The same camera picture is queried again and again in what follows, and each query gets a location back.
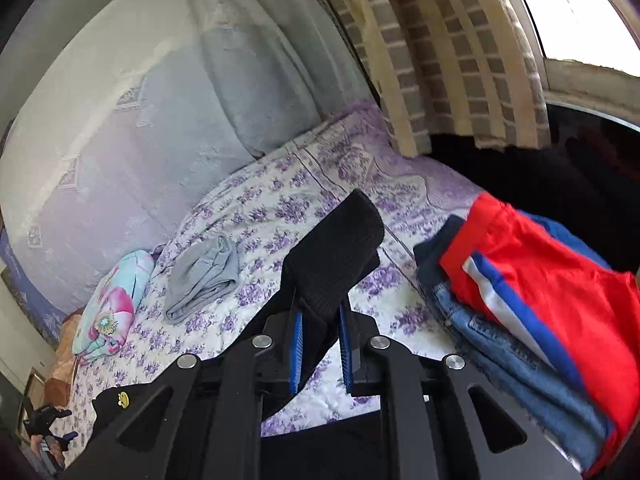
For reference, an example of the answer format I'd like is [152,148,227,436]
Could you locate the grey folded garment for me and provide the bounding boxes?
[164,234,239,325]

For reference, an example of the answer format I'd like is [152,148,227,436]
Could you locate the brown satin pillow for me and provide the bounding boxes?
[43,309,84,408]

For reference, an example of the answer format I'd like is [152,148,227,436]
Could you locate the blue denim jeans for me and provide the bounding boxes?
[421,282,610,472]

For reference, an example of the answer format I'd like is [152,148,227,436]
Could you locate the teal pink floral folded quilt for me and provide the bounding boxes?
[72,250,154,365]

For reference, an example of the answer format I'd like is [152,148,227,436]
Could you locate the red shorts with stripes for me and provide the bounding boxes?
[439,193,639,472]

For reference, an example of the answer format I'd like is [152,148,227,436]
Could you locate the purple floral bedspread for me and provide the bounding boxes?
[53,104,480,458]

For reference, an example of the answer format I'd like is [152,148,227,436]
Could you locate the navy folded garment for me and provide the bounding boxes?
[413,214,465,294]

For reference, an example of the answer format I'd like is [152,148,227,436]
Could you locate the black pants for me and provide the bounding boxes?
[91,187,386,480]

